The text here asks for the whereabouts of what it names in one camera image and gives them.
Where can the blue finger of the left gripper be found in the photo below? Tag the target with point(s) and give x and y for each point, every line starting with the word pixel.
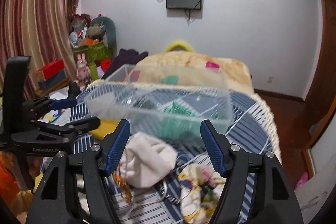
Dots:
pixel 63 104
pixel 85 125

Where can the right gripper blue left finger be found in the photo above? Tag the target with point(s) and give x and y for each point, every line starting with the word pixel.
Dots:
pixel 113 146

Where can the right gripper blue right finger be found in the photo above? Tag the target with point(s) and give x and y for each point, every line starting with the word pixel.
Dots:
pixel 217 146

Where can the white drawstring pouch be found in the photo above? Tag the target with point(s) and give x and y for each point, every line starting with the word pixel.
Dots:
pixel 146 160

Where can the floral patterned cloth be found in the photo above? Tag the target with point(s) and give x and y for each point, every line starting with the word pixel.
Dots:
pixel 201 188

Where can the green knitted cloth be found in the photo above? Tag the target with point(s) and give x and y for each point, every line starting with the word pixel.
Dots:
pixel 179 120

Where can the clear plastic storage bin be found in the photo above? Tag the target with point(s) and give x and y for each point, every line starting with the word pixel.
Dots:
pixel 123 96

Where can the red box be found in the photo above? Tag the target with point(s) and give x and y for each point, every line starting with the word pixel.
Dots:
pixel 49 70

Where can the pink rabbit plush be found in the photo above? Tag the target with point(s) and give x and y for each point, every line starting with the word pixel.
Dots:
pixel 83 71

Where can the blue patterned tablecloth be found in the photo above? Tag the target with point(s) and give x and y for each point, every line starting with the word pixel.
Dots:
pixel 252 128

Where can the green thermos bottle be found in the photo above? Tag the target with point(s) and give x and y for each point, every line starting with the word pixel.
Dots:
pixel 94 72

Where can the red plush item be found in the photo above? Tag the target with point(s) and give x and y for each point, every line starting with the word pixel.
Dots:
pixel 105 64

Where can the green cardboard storage box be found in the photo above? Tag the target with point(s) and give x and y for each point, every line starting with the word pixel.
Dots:
pixel 93 53

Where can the dark purple garment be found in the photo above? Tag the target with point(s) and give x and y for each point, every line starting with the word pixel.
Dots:
pixel 131 57

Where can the grey green plush pillow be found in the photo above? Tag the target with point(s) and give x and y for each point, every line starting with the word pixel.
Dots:
pixel 103 29

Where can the beige blanket with patches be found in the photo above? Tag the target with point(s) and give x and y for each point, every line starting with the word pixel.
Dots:
pixel 195 69

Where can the wooden door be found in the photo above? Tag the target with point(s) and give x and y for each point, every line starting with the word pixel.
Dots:
pixel 320 101

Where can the striped brown curtain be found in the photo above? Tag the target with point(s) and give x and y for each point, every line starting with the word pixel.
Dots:
pixel 39 29

